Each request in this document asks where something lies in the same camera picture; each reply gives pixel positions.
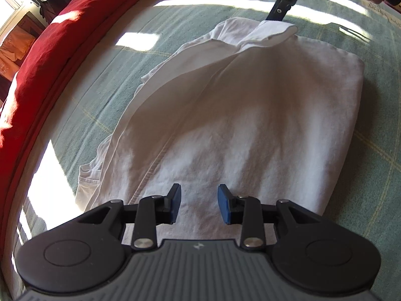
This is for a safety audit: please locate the red blanket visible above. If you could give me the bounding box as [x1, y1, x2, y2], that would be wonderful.
[1, 0, 139, 300]

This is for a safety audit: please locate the white printed t-shirt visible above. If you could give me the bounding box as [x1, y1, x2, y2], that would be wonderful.
[75, 18, 364, 239]

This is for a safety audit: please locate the wooden furniture with clothes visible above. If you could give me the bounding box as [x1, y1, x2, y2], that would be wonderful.
[1, 0, 79, 103]

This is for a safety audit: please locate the green plaid bed sheet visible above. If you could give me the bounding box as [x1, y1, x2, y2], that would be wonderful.
[1, 0, 400, 300]

